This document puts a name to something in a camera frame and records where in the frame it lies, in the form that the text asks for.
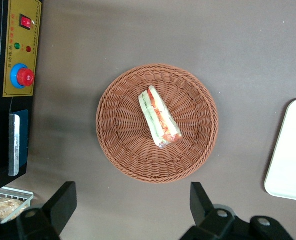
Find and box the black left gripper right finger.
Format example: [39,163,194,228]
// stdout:
[179,182,294,240]

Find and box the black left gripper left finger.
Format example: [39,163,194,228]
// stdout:
[0,181,78,240]

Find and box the triangle sandwich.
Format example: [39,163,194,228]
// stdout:
[137,85,183,150]

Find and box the round brown wicker basket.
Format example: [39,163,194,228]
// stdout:
[95,63,219,185]

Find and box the white plastic tray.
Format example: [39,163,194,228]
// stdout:
[263,97,296,203]

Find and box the bagged brown bread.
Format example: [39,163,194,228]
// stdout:
[0,197,29,221]

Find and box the silver metal bar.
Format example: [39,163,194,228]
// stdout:
[8,113,21,177]

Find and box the red emergency stop button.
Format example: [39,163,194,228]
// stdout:
[10,63,36,90]

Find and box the yellow control panel label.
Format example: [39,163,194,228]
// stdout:
[2,0,43,98]

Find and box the white wire rack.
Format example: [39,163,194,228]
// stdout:
[0,186,35,225]

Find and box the red rocker power switch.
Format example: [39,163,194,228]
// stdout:
[19,13,33,31]

